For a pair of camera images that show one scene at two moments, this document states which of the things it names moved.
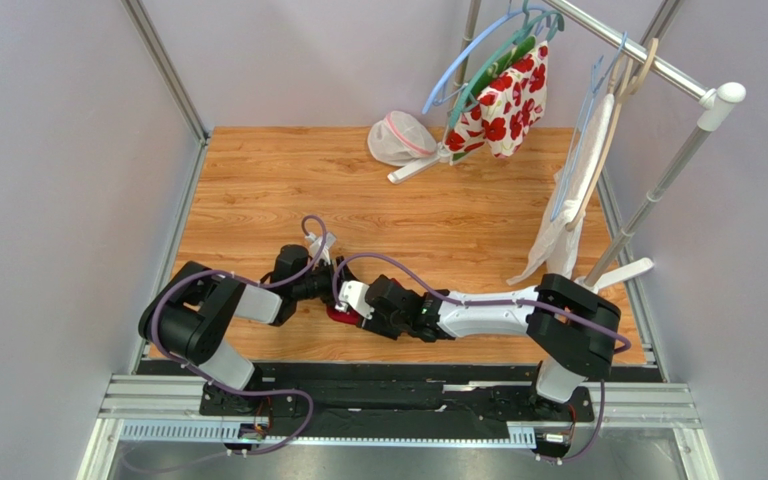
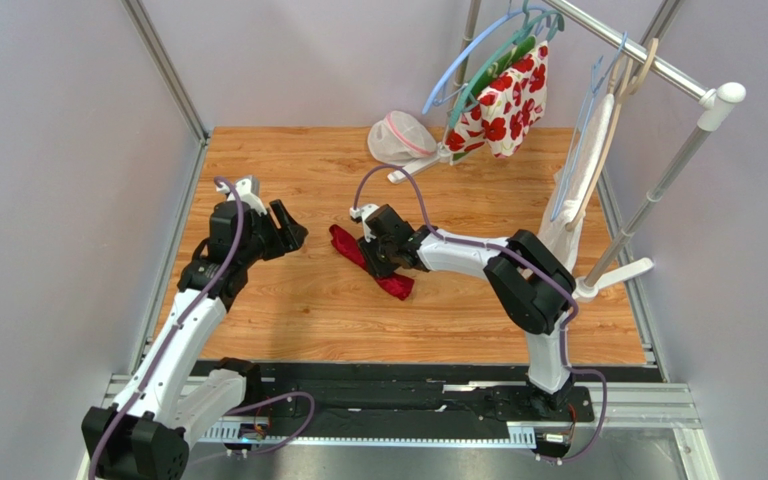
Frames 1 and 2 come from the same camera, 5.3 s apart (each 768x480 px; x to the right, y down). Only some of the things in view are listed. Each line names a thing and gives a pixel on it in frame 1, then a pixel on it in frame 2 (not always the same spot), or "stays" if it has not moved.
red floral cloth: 505,107 stays
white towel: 561,231 stays
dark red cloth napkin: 346,317 -> 396,282
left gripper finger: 342,274 -> 294,233
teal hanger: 528,31 stays
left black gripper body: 316,285 -> 265,243
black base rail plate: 306,394 stays
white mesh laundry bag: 400,139 stays
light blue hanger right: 597,83 stays
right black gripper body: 350,311 -> 376,250
